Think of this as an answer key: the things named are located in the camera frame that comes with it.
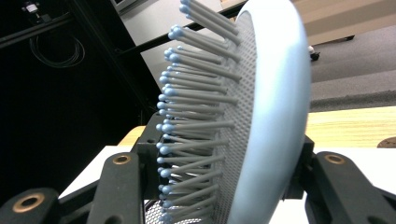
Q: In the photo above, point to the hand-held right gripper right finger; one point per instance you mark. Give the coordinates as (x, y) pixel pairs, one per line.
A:
(300, 168)

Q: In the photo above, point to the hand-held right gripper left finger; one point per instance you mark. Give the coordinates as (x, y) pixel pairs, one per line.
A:
(149, 161)

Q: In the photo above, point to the light blue hairbrush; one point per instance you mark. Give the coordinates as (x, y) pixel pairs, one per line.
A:
(267, 118)

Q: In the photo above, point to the black castor wheel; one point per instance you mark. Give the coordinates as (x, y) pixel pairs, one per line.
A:
(314, 55)

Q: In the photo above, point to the wooden cabinet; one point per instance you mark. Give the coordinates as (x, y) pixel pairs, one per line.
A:
(348, 18)

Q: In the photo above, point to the small black device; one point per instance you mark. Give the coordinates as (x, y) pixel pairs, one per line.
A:
(31, 7)

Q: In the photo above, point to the black diagonal frame post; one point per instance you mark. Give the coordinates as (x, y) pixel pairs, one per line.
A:
(109, 59)

